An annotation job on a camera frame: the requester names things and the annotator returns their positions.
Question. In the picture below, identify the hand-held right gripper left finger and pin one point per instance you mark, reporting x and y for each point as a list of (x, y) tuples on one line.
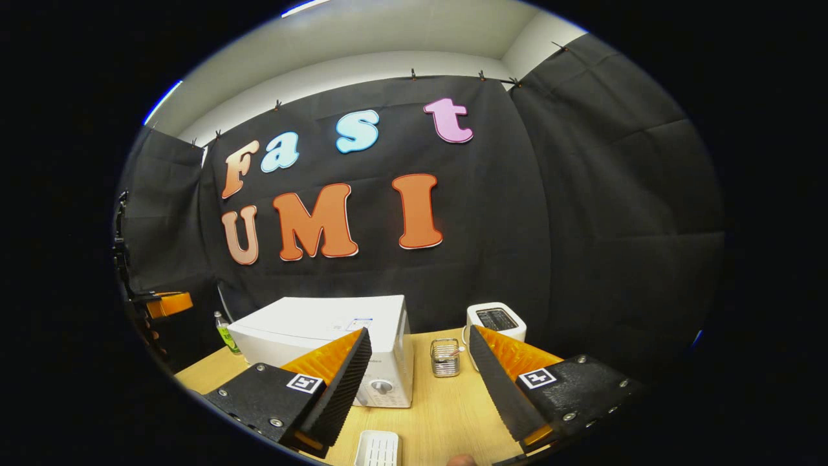
[(336, 395)]

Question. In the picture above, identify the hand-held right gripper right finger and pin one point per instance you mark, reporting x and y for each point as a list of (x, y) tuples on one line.
[(501, 395)]

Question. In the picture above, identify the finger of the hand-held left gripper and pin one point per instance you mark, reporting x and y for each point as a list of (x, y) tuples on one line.
[(169, 304)]

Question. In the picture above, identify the white microwave oven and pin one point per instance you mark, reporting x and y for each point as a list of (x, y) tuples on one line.
[(310, 323)]

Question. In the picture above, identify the green drink bottle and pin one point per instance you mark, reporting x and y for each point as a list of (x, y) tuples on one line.
[(226, 338)]

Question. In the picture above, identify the white rectangular dish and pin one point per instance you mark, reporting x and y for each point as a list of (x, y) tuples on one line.
[(377, 450)]

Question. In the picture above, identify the white toaster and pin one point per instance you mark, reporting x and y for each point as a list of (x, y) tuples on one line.
[(495, 318)]

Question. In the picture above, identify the black backdrop cloth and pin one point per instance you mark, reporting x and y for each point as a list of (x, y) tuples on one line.
[(517, 213)]

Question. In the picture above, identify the row of black cloth clips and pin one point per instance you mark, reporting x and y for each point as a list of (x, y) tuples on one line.
[(414, 74)]

